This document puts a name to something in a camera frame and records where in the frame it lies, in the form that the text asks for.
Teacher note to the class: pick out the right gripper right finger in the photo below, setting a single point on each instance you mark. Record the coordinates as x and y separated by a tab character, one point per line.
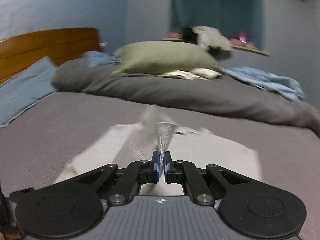
190	178

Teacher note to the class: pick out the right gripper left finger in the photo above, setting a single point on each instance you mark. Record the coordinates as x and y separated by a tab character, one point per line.
125	183

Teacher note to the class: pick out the beige clothes pile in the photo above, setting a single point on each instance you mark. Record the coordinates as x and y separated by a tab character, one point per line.
207	38

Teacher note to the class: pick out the cream yellow garment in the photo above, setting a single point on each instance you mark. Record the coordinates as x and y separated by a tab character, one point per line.
194	74

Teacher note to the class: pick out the grey bed sheet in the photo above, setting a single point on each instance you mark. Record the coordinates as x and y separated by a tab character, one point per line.
36	146

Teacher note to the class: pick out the dark grey duvet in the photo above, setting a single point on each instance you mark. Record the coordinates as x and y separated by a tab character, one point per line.
226	97

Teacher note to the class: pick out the olive green pillow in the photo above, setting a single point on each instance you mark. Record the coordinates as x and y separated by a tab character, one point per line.
159	57

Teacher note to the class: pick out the light blue garment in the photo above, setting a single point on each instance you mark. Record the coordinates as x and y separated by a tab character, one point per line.
286	87

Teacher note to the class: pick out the blue pillow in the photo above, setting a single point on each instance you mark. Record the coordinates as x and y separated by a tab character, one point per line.
26	89

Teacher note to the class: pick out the wooden window sill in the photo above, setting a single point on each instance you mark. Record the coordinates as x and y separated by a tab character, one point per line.
248	49

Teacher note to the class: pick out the pink object on sill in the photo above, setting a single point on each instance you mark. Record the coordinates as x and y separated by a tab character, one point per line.
242	39

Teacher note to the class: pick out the wooden headboard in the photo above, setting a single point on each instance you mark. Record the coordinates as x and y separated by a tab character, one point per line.
60	45

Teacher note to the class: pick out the teal curtain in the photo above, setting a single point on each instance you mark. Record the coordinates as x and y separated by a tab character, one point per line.
230	17

